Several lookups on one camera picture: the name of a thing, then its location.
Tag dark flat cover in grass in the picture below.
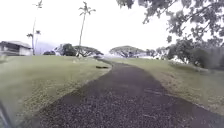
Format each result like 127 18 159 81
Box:
95 65 110 70

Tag wide flat-topped tree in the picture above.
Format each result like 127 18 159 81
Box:
53 43 105 58
108 45 147 59

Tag dark asphalt path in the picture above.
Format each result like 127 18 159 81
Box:
18 59 224 128

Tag tall thin palm tree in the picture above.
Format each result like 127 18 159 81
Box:
75 1 97 58

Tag green grass lawn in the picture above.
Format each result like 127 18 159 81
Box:
0 54 114 125

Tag group of palm trees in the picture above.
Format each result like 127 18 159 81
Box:
26 0 44 56

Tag green grass slope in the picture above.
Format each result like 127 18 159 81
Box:
111 57 224 117

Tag dark green bushes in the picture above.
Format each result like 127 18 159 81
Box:
145 38 224 71

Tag large overhanging tree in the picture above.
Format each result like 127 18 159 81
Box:
116 0 224 48

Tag low building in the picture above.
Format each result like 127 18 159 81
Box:
0 40 33 57

